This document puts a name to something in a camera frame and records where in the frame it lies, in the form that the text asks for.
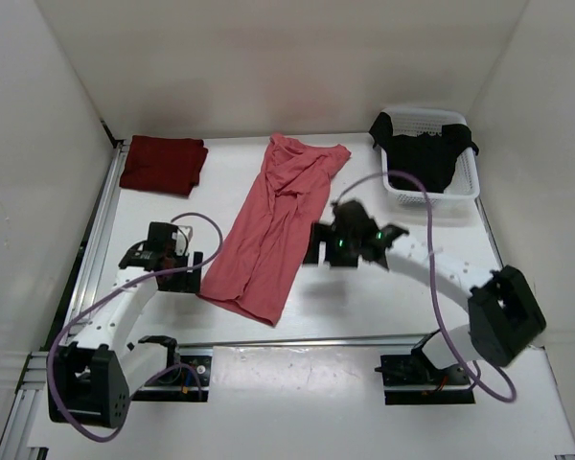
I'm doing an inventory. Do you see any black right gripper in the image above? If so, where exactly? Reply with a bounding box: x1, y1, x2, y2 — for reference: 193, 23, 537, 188
303, 220, 359, 268

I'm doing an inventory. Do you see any dark red t shirt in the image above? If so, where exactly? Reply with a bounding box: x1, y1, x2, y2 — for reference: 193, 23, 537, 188
119, 135, 208, 197

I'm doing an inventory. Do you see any pink t shirt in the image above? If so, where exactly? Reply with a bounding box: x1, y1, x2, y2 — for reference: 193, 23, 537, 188
199, 133, 351, 326

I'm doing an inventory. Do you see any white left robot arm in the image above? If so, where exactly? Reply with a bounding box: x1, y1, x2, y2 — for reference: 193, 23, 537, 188
49, 222, 203, 428

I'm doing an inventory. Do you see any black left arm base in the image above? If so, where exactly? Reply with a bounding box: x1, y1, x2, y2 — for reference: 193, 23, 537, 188
131, 335, 213, 403

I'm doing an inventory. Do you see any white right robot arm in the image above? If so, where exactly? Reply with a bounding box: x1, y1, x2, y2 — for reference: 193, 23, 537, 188
304, 200, 547, 383

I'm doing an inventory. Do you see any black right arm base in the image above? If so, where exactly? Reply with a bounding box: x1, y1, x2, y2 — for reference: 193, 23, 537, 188
375, 333, 475, 406

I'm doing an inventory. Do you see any black t shirt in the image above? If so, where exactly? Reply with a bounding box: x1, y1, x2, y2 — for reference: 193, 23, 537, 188
369, 112, 479, 194

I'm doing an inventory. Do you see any white plastic laundry basket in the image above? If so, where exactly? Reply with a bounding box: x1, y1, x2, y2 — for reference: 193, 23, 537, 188
369, 106, 480, 207

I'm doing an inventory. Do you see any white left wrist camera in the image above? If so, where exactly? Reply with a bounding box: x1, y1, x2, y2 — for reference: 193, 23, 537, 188
174, 225, 194, 254

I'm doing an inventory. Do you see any aluminium left frame profile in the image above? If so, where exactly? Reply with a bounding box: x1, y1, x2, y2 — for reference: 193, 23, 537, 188
0, 139, 130, 459

